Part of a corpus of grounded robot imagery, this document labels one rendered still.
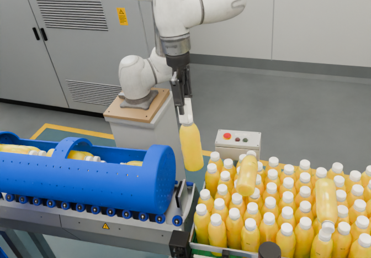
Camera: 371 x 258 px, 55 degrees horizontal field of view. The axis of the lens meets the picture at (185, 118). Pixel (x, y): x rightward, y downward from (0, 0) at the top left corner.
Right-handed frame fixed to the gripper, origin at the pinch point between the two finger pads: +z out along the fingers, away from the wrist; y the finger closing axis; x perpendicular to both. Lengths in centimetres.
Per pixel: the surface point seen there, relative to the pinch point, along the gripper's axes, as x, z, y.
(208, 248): 5, 54, 7
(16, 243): -117, 93, -7
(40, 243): -119, 109, -22
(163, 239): -18, 63, 0
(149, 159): -19.1, 24.2, -4.1
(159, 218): -18, 51, -1
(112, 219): -41, 55, 0
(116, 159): -47, 38, -21
